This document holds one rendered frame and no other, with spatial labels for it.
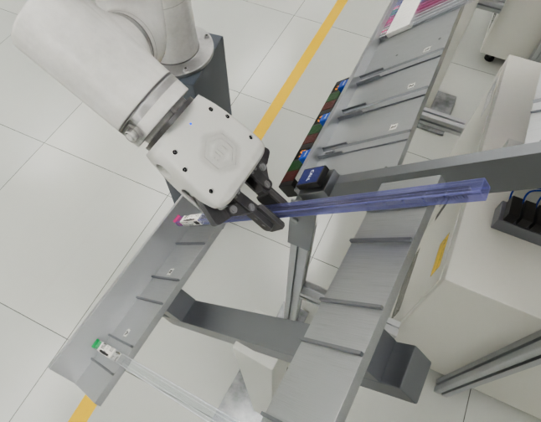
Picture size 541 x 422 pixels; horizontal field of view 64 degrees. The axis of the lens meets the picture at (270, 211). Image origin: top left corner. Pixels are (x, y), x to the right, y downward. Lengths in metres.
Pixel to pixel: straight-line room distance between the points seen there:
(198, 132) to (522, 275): 0.70
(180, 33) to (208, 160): 0.59
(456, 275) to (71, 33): 0.75
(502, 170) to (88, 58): 0.49
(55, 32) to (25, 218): 1.41
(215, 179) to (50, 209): 1.39
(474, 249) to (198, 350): 0.89
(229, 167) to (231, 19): 1.94
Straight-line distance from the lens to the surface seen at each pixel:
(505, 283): 0.94
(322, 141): 0.86
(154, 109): 0.45
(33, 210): 1.84
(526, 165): 0.61
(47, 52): 0.47
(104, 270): 1.61
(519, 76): 1.31
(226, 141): 0.48
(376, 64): 1.02
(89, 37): 0.46
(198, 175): 0.45
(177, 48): 1.03
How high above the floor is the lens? 1.39
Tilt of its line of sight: 60 degrees down
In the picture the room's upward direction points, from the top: straight up
